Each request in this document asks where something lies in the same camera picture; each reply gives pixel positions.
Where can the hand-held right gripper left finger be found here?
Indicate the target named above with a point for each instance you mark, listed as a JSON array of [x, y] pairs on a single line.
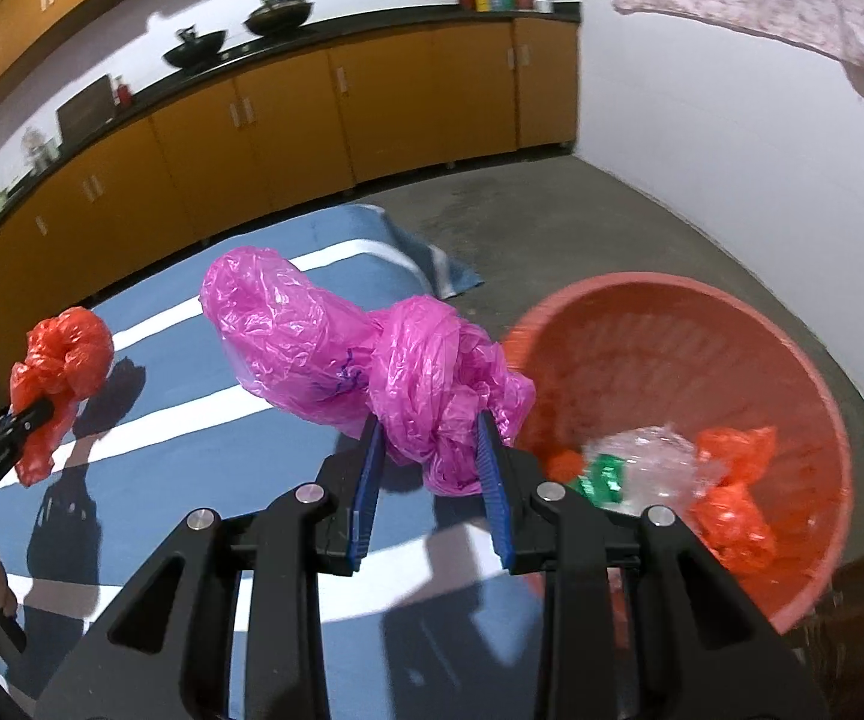
[[364, 502]]

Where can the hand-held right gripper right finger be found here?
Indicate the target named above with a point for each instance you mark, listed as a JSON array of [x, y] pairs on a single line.
[[496, 502]]

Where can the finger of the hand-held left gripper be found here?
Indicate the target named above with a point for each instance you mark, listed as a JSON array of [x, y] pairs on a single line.
[[27, 421]]

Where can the green foil wrapper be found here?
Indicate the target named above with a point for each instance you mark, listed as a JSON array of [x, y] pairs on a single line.
[[604, 478]]

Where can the clear bubble wrap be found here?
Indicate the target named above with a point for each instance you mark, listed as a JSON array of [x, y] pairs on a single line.
[[657, 457]]

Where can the pink plastic bag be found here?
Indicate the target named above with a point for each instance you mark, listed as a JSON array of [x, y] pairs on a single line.
[[289, 330]]

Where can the red plastic basket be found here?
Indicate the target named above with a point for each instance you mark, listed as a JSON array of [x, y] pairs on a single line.
[[664, 345]]

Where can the blue white striped blanket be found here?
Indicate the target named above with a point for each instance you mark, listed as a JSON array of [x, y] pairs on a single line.
[[177, 405]]

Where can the glass jar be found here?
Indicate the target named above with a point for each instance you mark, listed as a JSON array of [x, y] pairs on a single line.
[[40, 151]]

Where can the dark cutting board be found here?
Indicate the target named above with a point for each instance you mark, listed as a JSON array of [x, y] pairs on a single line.
[[85, 111]]

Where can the red bottle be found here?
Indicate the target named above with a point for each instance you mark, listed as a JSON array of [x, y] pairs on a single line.
[[123, 94]]

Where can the orange lower kitchen cabinets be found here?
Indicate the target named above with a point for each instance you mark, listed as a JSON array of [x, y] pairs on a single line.
[[289, 120]]

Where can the orange kitchen cabinets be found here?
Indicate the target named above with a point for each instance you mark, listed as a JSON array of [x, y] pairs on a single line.
[[289, 120], [12, 22]]

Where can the orange upper kitchen cabinets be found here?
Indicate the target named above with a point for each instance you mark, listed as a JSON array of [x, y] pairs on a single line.
[[12, 22]]

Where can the black wok with lid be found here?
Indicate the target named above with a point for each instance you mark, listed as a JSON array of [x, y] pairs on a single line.
[[278, 16]]

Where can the black kitchen countertop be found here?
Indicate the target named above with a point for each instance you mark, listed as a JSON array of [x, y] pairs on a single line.
[[372, 19]]

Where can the white cup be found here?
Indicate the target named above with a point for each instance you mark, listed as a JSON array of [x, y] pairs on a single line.
[[544, 4]]

